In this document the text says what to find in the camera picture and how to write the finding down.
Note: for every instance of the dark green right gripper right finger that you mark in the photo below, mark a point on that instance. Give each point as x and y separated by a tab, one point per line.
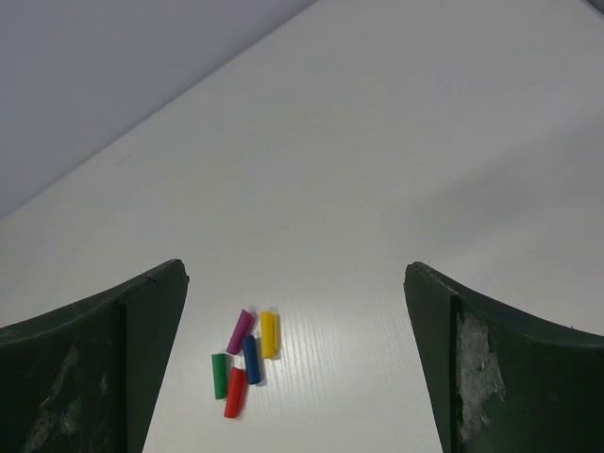
500	379

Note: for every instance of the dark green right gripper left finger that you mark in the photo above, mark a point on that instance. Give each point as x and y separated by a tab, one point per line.
86	377

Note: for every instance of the green pen cap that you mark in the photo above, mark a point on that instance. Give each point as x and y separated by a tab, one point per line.
219	371

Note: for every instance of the yellow pen cap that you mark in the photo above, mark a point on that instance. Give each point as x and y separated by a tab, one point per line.
269	337

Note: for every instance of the red pen cap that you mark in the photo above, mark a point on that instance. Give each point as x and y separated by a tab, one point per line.
236	390

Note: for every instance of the purple pen cap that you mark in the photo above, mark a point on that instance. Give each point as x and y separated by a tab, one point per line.
243	327

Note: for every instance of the blue pen cap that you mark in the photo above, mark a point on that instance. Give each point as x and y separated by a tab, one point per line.
251	359

